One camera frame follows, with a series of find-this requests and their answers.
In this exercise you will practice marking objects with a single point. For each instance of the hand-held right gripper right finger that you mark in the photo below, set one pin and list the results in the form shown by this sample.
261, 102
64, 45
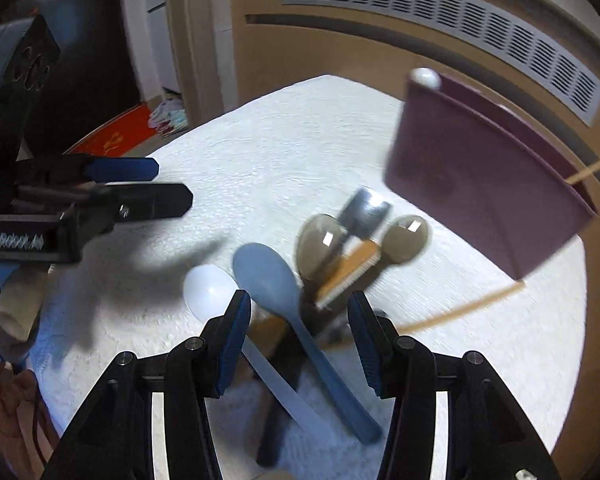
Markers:
368, 347

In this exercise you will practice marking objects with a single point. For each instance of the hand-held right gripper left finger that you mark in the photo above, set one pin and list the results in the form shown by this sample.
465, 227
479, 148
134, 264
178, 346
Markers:
231, 345

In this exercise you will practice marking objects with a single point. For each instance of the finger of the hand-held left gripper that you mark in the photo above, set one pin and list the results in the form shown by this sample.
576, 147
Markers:
125, 169
155, 201

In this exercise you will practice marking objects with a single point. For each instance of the white plastic spoon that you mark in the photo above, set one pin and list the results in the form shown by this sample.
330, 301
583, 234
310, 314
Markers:
207, 287
426, 78

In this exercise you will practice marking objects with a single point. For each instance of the blue plastic spoon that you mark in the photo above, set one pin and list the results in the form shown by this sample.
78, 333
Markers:
267, 280

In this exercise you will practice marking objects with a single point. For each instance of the wooden utensil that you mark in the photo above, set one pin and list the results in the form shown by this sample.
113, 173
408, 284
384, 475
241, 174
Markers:
352, 270

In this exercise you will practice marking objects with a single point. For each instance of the wooden chopstick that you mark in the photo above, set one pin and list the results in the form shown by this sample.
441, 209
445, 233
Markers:
460, 310
587, 172

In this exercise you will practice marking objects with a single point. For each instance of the maroon utensil holder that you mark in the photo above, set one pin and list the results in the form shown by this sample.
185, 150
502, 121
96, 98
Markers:
480, 175

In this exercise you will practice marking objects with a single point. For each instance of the person's left hand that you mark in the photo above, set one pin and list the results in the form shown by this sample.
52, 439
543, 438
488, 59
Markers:
17, 310

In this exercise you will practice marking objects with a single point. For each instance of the red floor mat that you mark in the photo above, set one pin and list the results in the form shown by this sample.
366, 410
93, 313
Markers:
110, 135

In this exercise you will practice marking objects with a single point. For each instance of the pile of light cloth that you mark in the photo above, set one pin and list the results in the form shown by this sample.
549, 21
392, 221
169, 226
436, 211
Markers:
169, 112

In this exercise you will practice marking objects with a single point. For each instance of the dark round appliance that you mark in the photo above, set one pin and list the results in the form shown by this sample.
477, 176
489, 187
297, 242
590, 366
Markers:
70, 5

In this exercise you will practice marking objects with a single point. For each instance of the white tablecloth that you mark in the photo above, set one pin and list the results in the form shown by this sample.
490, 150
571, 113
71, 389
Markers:
280, 160

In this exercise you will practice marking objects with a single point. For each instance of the brown clothing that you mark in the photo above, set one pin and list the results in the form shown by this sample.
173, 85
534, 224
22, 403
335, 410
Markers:
10, 420

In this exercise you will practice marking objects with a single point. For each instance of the grey vent grille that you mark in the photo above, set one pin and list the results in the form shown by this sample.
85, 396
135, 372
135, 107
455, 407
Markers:
455, 25

